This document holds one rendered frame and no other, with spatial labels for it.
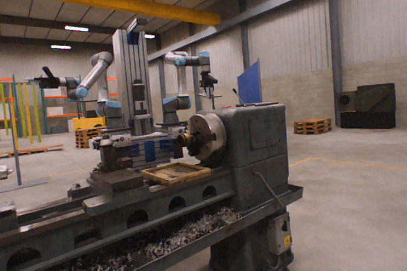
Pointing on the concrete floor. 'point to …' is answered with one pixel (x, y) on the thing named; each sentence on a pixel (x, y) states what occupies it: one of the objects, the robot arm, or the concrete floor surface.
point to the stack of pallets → (86, 136)
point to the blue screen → (251, 84)
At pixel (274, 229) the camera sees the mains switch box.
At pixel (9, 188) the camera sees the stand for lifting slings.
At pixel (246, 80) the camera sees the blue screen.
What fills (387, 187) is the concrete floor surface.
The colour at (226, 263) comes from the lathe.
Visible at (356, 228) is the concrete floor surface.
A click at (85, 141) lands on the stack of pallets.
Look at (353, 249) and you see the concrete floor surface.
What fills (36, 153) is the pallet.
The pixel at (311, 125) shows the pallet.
